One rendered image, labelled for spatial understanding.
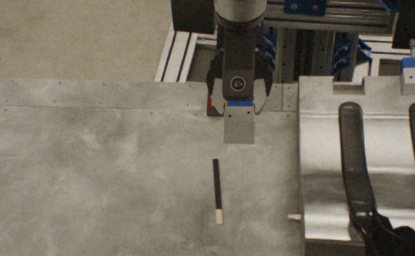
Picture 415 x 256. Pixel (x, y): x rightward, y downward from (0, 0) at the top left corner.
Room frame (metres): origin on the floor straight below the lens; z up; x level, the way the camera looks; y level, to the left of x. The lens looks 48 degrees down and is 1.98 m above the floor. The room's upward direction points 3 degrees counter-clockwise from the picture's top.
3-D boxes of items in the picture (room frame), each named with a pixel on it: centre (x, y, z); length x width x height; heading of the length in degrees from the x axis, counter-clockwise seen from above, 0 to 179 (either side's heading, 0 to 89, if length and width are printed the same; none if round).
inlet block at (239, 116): (0.99, -0.06, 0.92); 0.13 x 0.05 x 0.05; 175
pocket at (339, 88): (1.05, -0.25, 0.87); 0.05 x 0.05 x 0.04; 85
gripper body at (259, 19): (0.98, -0.06, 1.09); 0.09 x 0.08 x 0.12; 175
